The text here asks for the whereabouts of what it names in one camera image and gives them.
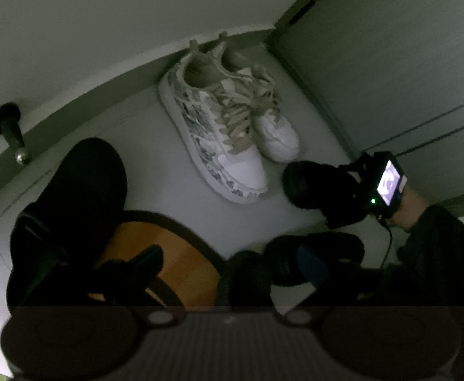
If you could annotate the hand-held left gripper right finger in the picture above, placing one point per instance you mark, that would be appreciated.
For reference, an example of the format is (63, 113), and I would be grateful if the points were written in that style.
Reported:
(308, 264)

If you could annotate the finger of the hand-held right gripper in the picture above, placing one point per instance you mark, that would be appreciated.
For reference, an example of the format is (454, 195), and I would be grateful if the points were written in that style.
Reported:
(343, 218)
(351, 168)

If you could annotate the dark door hinge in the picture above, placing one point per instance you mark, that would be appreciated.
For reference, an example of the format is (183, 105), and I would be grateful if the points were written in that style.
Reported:
(301, 11)

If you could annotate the white door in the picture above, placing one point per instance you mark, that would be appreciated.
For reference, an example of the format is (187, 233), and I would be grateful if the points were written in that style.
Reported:
(395, 67)

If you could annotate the white camouflage print sneaker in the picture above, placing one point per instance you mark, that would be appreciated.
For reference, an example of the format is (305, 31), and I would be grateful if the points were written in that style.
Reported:
(236, 166)
(275, 135)

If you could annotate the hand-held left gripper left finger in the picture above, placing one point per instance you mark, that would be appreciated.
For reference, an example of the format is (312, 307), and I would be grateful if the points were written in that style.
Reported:
(150, 262)

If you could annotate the black metal door stopper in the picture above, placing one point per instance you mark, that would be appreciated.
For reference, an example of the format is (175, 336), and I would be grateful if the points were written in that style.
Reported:
(9, 127)

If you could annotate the person's right forearm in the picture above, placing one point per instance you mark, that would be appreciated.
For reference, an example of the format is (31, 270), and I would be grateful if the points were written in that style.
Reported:
(446, 246)

